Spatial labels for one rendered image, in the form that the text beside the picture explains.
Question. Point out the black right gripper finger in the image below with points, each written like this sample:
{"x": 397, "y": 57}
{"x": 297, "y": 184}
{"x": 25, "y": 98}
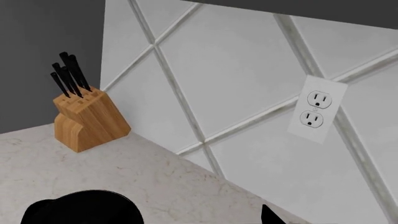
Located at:
{"x": 269, "y": 216}

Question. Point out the black electric kettle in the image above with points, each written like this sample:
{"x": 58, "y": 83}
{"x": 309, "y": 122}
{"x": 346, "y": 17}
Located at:
{"x": 84, "y": 208}

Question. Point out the wooden knife block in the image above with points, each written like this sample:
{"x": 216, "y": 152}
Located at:
{"x": 93, "y": 121}

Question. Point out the white wall power outlet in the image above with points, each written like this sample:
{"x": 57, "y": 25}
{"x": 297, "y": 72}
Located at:
{"x": 317, "y": 109}

